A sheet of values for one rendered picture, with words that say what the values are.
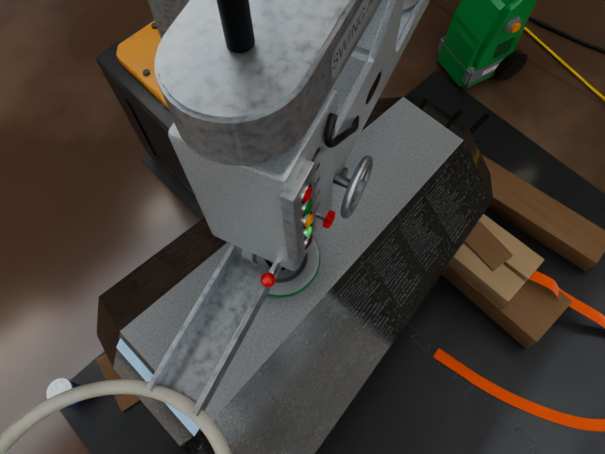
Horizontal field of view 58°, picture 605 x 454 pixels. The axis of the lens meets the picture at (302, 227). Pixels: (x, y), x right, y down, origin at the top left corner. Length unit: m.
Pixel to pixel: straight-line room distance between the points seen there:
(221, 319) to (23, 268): 1.67
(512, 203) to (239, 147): 1.95
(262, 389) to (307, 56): 0.97
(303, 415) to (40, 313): 1.47
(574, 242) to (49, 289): 2.31
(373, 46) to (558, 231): 1.62
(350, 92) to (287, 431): 0.94
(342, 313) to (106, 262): 1.39
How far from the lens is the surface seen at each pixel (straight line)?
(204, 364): 1.24
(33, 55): 3.49
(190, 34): 0.82
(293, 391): 1.56
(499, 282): 2.29
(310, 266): 1.48
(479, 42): 2.81
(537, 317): 2.41
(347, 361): 1.63
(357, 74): 1.14
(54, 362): 2.61
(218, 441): 1.17
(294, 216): 0.90
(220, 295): 1.27
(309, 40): 0.79
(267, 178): 0.85
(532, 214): 2.60
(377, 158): 1.71
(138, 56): 2.16
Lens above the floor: 2.31
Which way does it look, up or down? 66 degrees down
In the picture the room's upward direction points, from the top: 4 degrees counter-clockwise
